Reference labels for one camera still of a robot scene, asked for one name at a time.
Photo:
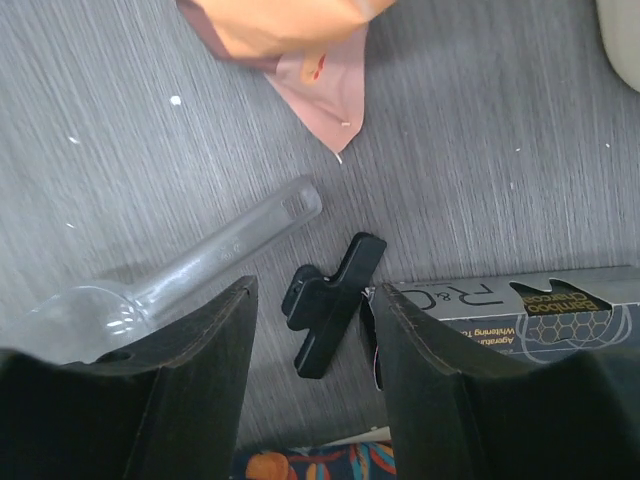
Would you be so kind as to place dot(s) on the yellow litter box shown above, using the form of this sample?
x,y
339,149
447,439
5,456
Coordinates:
x,y
619,27

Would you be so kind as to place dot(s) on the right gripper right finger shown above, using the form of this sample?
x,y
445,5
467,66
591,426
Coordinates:
x,y
460,410

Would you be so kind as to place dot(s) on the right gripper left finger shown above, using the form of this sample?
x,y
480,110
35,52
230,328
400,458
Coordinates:
x,y
165,407

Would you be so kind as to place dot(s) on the black bag clip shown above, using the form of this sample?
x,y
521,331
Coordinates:
x,y
323,305

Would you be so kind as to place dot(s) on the clear plastic scoop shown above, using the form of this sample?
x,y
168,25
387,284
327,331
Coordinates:
x,y
88,321

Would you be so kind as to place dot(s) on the pink cat litter bag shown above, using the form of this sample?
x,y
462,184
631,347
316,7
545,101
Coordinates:
x,y
311,52

